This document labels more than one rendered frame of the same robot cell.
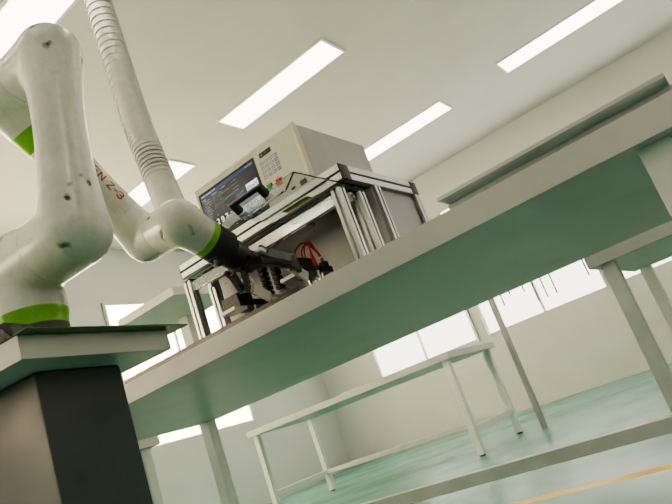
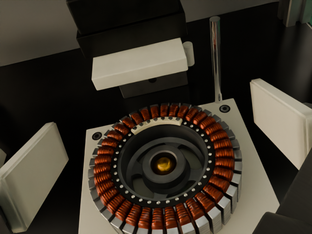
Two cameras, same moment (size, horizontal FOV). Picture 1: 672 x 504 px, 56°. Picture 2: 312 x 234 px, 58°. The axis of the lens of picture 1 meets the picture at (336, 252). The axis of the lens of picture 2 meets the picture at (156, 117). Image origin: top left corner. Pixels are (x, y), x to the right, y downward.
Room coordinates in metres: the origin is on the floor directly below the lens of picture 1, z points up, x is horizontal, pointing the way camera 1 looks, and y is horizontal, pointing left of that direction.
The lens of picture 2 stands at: (1.50, 0.20, 0.98)
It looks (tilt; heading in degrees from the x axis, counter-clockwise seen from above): 47 degrees down; 334
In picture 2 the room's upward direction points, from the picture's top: 16 degrees counter-clockwise
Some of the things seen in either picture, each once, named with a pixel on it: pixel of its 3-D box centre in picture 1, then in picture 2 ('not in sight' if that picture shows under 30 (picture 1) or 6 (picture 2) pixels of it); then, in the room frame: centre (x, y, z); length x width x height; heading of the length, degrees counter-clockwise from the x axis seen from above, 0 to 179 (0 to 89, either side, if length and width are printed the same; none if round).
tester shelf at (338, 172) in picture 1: (299, 230); not in sight; (1.95, 0.09, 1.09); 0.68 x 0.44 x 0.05; 58
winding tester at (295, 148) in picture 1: (290, 194); not in sight; (1.94, 0.08, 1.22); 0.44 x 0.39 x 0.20; 58
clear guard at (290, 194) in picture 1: (289, 208); not in sight; (1.57, 0.08, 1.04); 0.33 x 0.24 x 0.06; 148
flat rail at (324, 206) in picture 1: (259, 246); not in sight; (1.76, 0.20, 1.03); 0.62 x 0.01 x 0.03; 58
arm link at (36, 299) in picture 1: (29, 281); not in sight; (1.12, 0.56, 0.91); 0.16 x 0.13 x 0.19; 63
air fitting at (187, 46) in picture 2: not in sight; (188, 55); (1.70, 0.05, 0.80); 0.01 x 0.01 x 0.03; 58
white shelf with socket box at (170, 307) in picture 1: (190, 352); not in sight; (2.64, 0.72, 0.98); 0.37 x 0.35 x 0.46; 58
